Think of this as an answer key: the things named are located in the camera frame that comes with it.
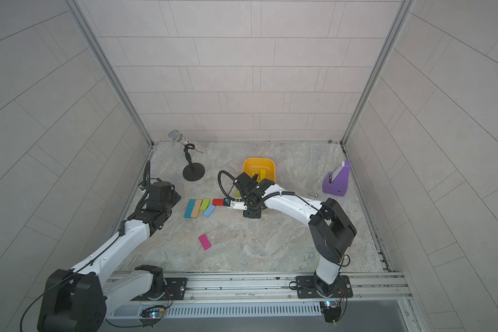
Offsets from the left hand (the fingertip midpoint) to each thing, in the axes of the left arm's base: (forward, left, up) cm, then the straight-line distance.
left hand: (178, 189), depth 87 cm
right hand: (-6, -31, -4) cm, 32 cm away
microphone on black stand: (+15, -2, -7) cm, 17 cm away
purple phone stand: (+4, -69, 0) cm, 69 cm away
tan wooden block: (-6, -7, -8) cm, 12 cm away
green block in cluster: (-3, -10, -8) cm, 14 cm away
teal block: (-5, -4, -8) cm, 10 cm away
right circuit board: (-41, -59, -10) cm, 73 cm away
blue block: (-6, -13, -8) cm, 16 cm away
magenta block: (-19, -13, -10) cm, 25 cm away
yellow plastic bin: (+17, -38, -7) cm, 42 cm away
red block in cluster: (-1, -16, -8) cm, 18 cm away
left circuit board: (-42, 0, -8) cm, 43 cm away
